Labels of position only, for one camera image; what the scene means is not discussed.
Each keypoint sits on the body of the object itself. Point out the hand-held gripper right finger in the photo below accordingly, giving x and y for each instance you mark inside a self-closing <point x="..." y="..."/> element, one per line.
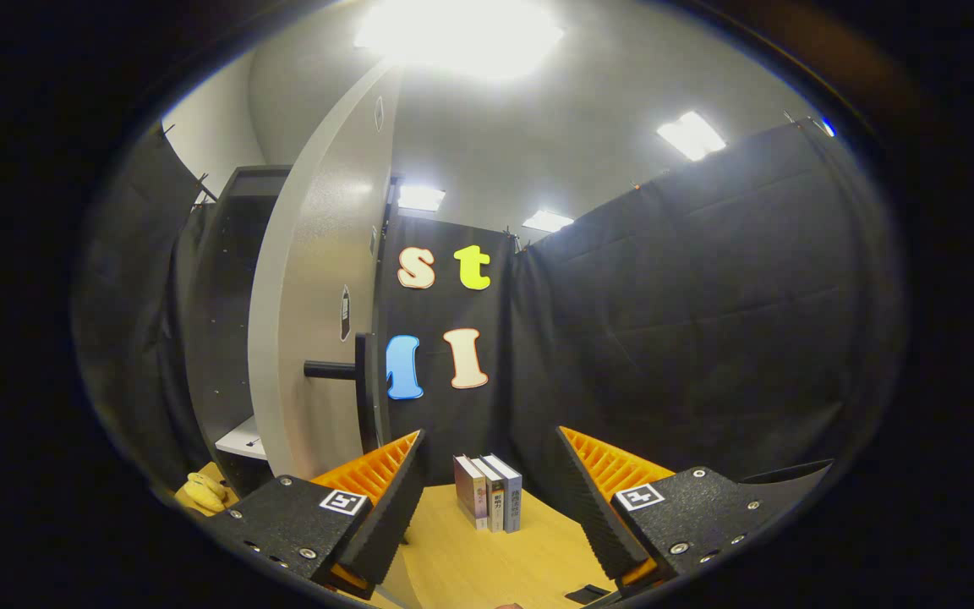
<point x="601" y="524"/>

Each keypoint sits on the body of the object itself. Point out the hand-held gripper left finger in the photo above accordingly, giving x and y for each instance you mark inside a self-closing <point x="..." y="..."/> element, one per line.
<point x="385" y="516"/>

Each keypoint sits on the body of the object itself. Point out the grey cabinet door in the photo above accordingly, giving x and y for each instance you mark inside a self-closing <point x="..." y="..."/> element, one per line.
<point x="309" y="296"/>

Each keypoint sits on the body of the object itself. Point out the small black flat object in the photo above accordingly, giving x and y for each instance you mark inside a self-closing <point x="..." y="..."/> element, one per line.
<point x="587" y="594"/>

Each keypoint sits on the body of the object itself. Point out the maroon cover book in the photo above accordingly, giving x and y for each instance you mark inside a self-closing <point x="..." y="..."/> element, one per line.
<point x="470" y="491"/>

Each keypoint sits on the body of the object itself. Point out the grey spine book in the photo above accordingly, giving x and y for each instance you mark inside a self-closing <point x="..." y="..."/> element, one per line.
<point x="514" y="503"/>

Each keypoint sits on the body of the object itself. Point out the white cabinet shelf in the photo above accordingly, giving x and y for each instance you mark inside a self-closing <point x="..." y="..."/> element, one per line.
<point x="242" y="440"/>

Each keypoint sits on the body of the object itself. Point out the yellow plush toy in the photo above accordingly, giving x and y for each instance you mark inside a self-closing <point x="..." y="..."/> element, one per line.
<point x="204" y="492"/>

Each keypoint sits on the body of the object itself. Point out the black backdrop cloth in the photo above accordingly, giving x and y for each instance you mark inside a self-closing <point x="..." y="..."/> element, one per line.
<point x="664" y="338"/>

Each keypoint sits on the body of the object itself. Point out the dark cabinet body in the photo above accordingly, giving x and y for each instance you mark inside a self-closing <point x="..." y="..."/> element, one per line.
<point x="225" y="321"/>

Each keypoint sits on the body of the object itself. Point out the rectangular ceiling light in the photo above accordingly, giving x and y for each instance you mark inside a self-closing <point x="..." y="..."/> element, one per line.
<point x="692" y="135"/>
<point x="420" y="198"/>
<point x="548" y="221"/>

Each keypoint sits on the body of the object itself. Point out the large bright ceiling light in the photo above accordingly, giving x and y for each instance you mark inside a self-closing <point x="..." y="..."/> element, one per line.
<point x="457" y="34"/>

